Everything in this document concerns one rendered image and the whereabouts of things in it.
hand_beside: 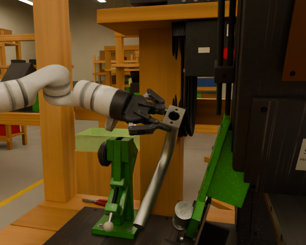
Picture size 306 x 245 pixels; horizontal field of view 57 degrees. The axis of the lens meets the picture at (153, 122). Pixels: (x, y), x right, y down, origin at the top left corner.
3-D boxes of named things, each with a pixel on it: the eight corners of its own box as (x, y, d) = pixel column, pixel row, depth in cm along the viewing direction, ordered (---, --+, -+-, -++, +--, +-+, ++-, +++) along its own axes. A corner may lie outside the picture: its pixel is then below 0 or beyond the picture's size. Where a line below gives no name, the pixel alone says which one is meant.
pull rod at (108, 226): (111, 234, 76) (110, 214, 75) (101, 233, 77) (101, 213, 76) (118, 224, 81) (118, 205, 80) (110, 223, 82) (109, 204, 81)
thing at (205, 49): (248, 76, 74) (252, 16, 72) (184, 76, 78) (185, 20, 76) (245, 76, 86) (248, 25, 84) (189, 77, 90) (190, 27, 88)
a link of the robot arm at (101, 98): (126, 107, 79) (105, 101, 80) (122, 80, 69) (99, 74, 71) (111, 133, 74) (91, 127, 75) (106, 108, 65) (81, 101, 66)
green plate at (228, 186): (233, 234, 54) (270, 131, 50) (191, 219, 56) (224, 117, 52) (231, 208, 65) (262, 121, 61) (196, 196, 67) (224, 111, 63)
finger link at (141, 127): (128, 131, 67) (152, 127, 68) (129, 138, 66) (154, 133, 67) (127, 126, 65) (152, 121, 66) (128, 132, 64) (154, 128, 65)
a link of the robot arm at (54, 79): (74, 69, 70) (16, 81, 62) (75, 99, 76) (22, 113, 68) (61, 58, 74) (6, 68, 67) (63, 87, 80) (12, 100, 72)
